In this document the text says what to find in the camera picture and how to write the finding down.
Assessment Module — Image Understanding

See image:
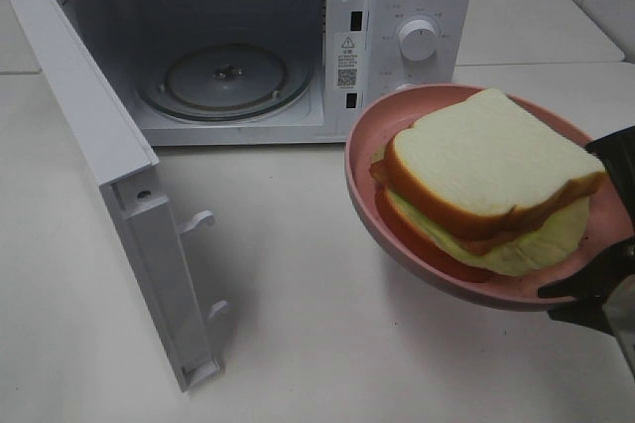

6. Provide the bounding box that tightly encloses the white microwave knob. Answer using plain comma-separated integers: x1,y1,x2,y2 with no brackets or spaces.
398,18,439,62
394,82,416,91

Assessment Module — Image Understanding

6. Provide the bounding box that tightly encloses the toy sandwich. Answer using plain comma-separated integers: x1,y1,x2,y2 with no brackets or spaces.
369,88,607,282

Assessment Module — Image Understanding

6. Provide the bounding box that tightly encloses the pink plate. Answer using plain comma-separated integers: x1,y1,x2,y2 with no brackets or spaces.
344,83,634,311

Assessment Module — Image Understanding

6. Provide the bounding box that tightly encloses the warning label sticker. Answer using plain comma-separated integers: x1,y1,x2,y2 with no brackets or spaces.
333,31,365,90

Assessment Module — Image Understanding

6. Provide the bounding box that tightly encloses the white microwave door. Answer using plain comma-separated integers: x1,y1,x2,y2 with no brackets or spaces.
9,0,229,391

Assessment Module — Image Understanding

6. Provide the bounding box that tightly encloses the glass microwave turntable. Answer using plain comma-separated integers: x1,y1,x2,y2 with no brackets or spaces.
137,43,314,122

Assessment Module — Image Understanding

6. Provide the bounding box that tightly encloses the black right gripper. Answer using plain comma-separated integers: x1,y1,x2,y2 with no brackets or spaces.
538,127,634,337

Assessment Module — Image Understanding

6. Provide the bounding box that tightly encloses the white microwave oven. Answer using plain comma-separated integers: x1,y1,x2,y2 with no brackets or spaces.
58,0,469,146

